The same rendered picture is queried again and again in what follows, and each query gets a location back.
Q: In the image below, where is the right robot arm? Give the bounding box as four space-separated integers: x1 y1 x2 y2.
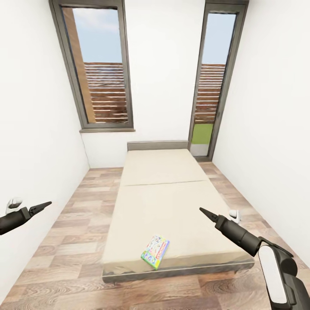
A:
199 207 310 310

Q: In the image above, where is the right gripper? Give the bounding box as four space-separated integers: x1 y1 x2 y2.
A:
199 207 248 247

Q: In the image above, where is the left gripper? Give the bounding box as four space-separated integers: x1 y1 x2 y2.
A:
0 201 52 235

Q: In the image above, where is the board game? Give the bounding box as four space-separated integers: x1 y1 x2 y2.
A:
141 233 170 270

